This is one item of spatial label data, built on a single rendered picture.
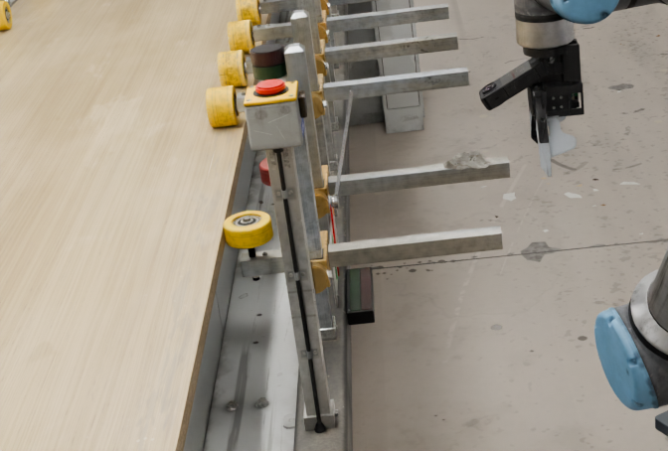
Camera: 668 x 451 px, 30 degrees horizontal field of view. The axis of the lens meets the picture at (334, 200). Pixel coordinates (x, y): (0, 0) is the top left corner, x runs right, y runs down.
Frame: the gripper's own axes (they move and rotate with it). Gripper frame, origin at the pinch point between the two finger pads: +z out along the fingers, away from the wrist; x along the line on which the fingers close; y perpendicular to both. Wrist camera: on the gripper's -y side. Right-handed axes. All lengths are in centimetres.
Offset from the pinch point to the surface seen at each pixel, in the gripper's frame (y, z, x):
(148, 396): -57, 4, -56
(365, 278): -31.6, 23.6, 10.1
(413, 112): -21, 86, 271
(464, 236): -13.5, 9.8, -5.5
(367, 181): -29.5, 8.3, 19.1
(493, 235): -8.8, 10.1, -5.5
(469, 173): -10.8, 9.0, 19.5
